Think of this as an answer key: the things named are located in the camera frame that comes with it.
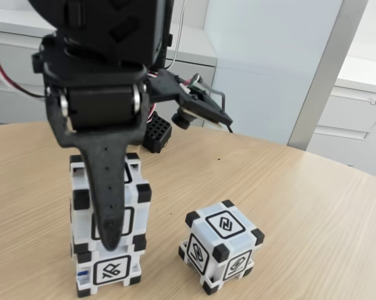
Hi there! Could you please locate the white cube zigzag symbol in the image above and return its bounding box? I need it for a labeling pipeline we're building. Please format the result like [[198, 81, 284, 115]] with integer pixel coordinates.
[[177, 199, 266, 296]]

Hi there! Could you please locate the red white black servo cable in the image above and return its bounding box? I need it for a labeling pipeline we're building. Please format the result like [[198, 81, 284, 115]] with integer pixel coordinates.
[[164, 0, 189, 70], [0, 0, 48, 98]]

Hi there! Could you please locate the white cube angular loop symbol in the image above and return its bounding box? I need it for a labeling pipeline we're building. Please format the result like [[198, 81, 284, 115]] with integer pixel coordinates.
[[69, 152, 152, 253]]

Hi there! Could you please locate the white drawer cabinet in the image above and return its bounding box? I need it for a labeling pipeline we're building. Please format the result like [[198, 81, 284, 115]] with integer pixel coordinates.
[[308, 56, 376, 166]]

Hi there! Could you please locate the white low cabinet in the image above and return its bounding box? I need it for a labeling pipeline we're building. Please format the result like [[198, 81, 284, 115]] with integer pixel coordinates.
[[0, 17, 219, 128]]

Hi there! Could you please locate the gripper camera board on mount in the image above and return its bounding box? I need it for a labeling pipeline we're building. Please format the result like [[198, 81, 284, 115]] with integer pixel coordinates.
[[147, 68, 233, 131]]

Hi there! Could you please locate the grey metal frame post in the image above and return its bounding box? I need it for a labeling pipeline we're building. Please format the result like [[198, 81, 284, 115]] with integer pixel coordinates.
[[287, 0, 370, 153]]

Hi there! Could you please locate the black camera cable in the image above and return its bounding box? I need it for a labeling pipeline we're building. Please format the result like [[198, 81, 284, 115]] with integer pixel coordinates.
[[210, 88, 235, 134]]

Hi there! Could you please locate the white cube crossed-lines symbol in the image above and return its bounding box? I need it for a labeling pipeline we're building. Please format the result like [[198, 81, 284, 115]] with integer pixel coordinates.
[[69, 242, 144, 298]]

